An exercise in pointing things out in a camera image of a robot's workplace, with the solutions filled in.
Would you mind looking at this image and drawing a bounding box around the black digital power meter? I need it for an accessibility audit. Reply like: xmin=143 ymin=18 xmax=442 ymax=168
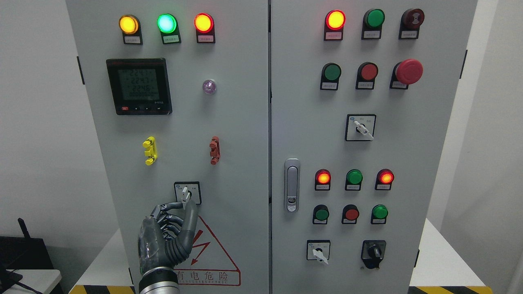
xmin=106 ymin=58 xmax=172 ymax=115

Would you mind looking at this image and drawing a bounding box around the silver door latch handle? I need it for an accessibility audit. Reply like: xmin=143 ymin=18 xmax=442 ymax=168
xmin=284 ymin=158 xmax=300 ymax=212

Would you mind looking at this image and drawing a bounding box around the red push button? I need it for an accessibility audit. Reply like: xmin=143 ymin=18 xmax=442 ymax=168
xmin=355 ymin=62 xmax=378 ymax=90
xmin=341 ymin=204 xmax=360 ymax=225

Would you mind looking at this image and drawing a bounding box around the green push button lower right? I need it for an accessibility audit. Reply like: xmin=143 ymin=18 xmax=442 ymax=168
xmin=371 ymin=204 xmax=389 ymax=225

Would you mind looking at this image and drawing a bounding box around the door rotary selector switch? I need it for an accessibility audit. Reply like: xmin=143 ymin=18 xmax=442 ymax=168
xmin=174 ymin=182 xmax=202 ymax=205

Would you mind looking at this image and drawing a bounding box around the green push button upper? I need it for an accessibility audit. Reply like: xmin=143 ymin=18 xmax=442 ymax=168
xmin=320 ymin=62 xmax=341 ymax=91

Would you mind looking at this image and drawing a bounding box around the red lit indicator lower left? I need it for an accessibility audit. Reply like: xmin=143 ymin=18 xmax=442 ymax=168
xmin=315 ymin=169 xmax=331 ymax=191

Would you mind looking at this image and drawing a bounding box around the grey robotic humanoid hand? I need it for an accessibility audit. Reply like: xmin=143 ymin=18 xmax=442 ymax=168
xmin=138 ymin=199 xmax=198 ymax=276

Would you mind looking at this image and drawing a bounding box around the green indicator lower middle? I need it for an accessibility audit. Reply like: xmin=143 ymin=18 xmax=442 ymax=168
xmin=345 ymin=169 xmax=364 ymax=191

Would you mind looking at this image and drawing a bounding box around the grey electrical control cabinet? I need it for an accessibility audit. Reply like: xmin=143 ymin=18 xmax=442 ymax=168
xmin=66 ymin=0 xmax=478 ymax=294

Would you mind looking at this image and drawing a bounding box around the red lit indicator lower right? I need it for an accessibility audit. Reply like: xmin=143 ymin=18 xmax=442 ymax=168
xmin=374 ymin=169 xmax=394 ymax=191

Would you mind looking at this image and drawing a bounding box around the upper right rotary selector switch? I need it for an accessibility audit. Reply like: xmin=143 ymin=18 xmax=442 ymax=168
xmin=345 ymin=114 xmax=377 ymax=141

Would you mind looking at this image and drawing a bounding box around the red terminal clip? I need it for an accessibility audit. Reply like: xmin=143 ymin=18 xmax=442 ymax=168
xmin=209 ymin=136 xmax=221 ymax=165

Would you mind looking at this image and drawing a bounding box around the red-orange indicator light right door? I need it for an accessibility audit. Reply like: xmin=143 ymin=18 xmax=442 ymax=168
xmin=324 ymin=10 xmax=346 ymax=41

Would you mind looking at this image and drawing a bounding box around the red emergency stop button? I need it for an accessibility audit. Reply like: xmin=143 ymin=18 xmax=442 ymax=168
xmin=390 ymin=58 xmax=424 ymax=90

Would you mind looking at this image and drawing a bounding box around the red push button upper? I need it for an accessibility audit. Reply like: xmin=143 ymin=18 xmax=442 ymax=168
xmin=355 ymin=62 xmax=378 ymax=90

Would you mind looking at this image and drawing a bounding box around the green lit indicator light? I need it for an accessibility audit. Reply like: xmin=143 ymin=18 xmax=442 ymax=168
xmin=157 ymin=13 xmax=181 ymax=45

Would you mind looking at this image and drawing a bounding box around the black rotary knob switch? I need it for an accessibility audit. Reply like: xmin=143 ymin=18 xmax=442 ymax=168
xmin=361 ymin=240 xmax=387 ymax=269

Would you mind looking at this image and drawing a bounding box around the yellow terminal clip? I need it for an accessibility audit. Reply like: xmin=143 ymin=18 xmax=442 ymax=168
xmin=142 ymin=136 xmax=157 ymax=166

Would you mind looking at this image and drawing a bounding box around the small clear indicator lamp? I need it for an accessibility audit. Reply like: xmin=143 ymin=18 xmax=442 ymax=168
xmin=202 ymin=79 xmax=217 ymax=94

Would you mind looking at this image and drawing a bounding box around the white table at left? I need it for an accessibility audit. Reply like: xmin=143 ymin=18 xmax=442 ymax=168
xmin=14 ymin=269 xmax=63 ymax=294

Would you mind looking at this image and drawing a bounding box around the red-orange indicator light left door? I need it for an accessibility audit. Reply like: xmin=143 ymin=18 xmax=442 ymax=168
xmin=194 ymin=13 xmax=215 ymax=43

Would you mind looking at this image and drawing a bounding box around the yellow indicator light top left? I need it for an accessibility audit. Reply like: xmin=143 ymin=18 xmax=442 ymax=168
xmin=119 ymin=14 xmax=143 ymax=45

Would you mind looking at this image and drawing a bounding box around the dark red buzzer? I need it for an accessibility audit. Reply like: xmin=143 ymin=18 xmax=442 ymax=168
xmin=398 ymin=8 xmax=425 ymax=40

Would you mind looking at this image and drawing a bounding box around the red electrical hazard warning sticker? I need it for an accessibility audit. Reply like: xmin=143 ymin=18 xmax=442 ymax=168
xmin=175 ymin=216 xmax=241 ymax=286

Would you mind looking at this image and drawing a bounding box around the yellow black hazard tape left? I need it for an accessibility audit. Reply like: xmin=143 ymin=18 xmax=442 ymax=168
xmin=69 ymin=285 xmax=135 ymax=294

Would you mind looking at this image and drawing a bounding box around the green indicator light top right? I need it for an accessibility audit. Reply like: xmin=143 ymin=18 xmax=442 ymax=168
xmin=361 ymin=8 xmax=385 ymax=40

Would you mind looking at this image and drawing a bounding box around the red-orange indicator light door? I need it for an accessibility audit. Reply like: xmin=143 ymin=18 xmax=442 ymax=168
xmin=324 ymin=10 xmax=346 ymax=41
xmin=194 ymin=13 xmax=215 ymax=43

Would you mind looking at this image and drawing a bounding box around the green push button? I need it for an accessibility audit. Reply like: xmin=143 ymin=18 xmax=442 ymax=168
xmin=371 ymin=204 xmax=389 ymax=225
xmin=320 ymin=62 xmax=341 ymax=91
xmin=312 ymin=204 xmax=329 ymax=225

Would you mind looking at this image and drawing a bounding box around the red lit indicator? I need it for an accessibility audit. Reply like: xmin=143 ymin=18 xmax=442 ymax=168
xmin=315 ymin=169 xmax=331 ymax=191
xmin=374 ymin=169 xmax=394 ymax=191

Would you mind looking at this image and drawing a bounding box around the green push button lower left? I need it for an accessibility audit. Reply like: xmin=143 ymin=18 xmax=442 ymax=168
xmin=312 ymin=204 xmax=329 ymax=225

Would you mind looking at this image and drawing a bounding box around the yellow black hazard tape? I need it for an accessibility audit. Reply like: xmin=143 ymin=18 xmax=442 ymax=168
xmin=407 ymin=286 xmax=493 ymax=294
xmin=69 ymin=285 xmax=135 ymax=294

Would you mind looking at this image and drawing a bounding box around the black router with antenna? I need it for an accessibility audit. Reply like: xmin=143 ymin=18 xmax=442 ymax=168
xmin=0 ymin=218 xmax=54 ymax=270

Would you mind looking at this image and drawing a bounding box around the bottom white rotary selector switch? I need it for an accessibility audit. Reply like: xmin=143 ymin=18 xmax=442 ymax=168
xmin=306 ymin=239 xmax=331 ymax=265

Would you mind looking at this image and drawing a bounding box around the red push button lower middle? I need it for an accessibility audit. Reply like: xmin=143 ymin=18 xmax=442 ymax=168
xmin=341 ymin=204 xmax=360 ymax=225

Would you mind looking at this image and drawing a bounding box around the yellow black hazard tape right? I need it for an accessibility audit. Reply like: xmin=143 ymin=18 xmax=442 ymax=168
xmin=407 ymin=286 xmax=493 ymax=294

